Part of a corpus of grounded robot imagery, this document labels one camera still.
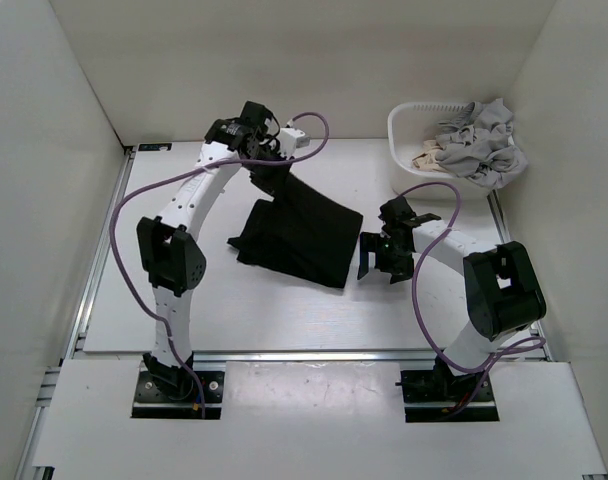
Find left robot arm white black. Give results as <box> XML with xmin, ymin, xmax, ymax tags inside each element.
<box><xmin>136</xmin><ymin>101</ymin><xmax>309</xmax><ymax>402</ymax></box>

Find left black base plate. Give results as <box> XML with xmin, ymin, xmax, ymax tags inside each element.
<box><xmin>131</xmin><ymin>368</ymin><xmax>225</xmax><ymax>420</ymax></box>

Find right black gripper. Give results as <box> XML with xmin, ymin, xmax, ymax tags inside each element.
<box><xmin>357</xmin><ymin>231</ymin><xmax>415</xmax><ymax>284</ymax></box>

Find beige crumpled garment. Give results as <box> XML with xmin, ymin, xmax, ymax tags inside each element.
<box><xmin>411</xmin><ymin>140</ymin><xmax>445</xmax><ymax>172</ymax></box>

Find black trousers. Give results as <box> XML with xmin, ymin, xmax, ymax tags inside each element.
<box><xmin>227</xmin><ymin>174</ymin><xmax>363</xmax><ymax>289</ymax></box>

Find white plastic basket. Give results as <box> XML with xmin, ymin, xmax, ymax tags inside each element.
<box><xmin>387</xmin><ymin>102</ymin><xmax>490</xmax><ymax>200</ymax></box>

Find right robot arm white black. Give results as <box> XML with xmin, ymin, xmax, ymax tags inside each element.
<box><xmin>357</xmin><ymin>197</ymin><xmax>546</xmax><ymax>404</ymax></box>

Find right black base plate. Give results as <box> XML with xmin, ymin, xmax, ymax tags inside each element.
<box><xmin>396</xmin><ymin>370</ymin><xmax>500</xmax><ymax>424</ymax></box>

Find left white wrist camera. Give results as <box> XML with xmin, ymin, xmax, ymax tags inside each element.
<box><xmin>277</xmin><ymin>127</ymin><xmax>310</xmax><ymax>155</ymax></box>

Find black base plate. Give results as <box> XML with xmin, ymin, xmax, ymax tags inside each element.
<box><xmin>396</xmin><ymin>370</ymin><xmax>500</xmax><ymax>424</ymax></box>
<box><xmin>131</xmin><ymin>368</ymin><xmax>225</xmax><ymax>420</ymax></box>

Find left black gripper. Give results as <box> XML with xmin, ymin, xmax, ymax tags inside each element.
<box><xmin>243</xmin><ymin>147</ymin><xmax>294</xmax><ymax>202</ymax></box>

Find grey crumpled garment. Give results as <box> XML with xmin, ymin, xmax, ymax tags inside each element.
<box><xmin>435</xmin><ymin>98</ymin><xmax>528</xmax><ymax>190</ymax></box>

